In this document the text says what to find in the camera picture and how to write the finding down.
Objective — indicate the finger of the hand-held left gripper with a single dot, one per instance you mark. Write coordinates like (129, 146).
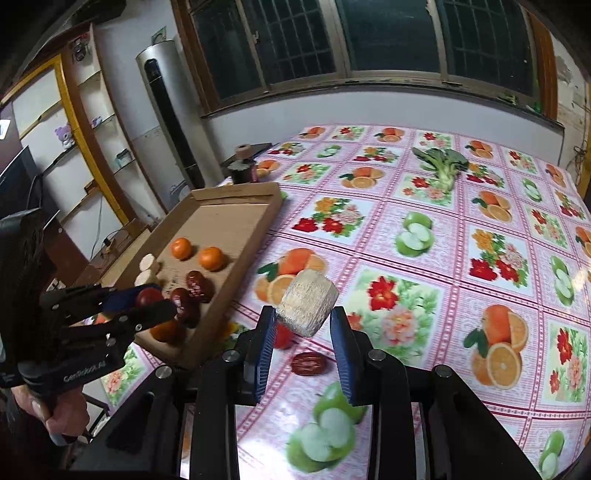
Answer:
(152, 314)
(122, 297)

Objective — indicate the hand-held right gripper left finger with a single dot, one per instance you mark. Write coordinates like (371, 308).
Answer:
(264, 355)

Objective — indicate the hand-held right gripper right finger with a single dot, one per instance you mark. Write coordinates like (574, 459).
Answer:
(344, 355)

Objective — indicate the dark red jujube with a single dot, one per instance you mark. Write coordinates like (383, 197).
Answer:
(309, 363)
(198, 284)
(184, 304)
(148, 297)

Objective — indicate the small orange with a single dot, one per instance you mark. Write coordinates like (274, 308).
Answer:
(168, 331)
(181, 248)
(212, 257)

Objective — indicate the white yam piece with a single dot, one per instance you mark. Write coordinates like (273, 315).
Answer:
(144, 278)
(147, 262)
(307, 302)

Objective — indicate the brown cardboard box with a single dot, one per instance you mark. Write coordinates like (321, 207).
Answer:
(231, 230)

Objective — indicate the person's left hand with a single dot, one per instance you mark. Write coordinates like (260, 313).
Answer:
(69, 415)

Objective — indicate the black television screen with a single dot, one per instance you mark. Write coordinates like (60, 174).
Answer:
(18, 180)

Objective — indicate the fruit printed tablecloth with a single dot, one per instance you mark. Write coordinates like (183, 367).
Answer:
(364, 240)

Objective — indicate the purple plush toy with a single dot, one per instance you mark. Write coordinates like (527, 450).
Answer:
(63, 135)

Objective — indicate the dark jar with tape roll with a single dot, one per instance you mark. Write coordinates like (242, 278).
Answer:
(244, 171)

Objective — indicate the brown tape roll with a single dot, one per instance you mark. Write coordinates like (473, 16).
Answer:
(242, 150)

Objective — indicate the green broccoli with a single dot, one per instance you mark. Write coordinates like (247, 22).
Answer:
(438, 159)

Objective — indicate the silver tower air conditioner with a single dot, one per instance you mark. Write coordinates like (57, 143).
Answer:
(159, 60)

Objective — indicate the wooden framed window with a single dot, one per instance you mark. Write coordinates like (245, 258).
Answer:
(277, 46)

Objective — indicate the yellow framed wall shelf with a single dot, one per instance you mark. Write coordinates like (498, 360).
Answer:
(92, 152)

